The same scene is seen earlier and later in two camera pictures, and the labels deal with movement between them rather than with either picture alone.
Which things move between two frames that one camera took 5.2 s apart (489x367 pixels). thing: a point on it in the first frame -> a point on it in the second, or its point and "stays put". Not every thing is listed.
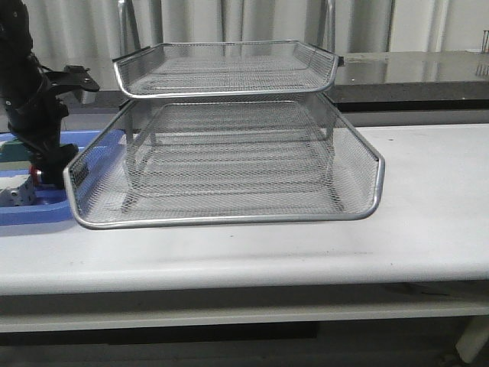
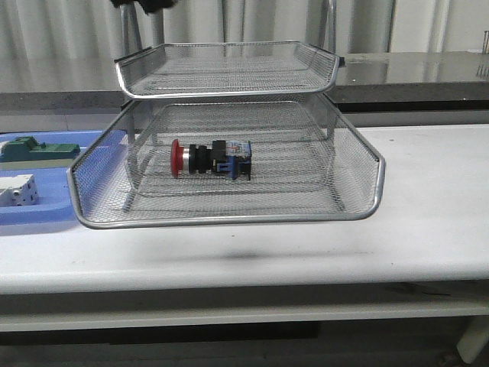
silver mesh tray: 177,160 stays put
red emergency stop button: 35,172 -> 233,157
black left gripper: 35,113 -> 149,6
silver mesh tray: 225,67 stays put
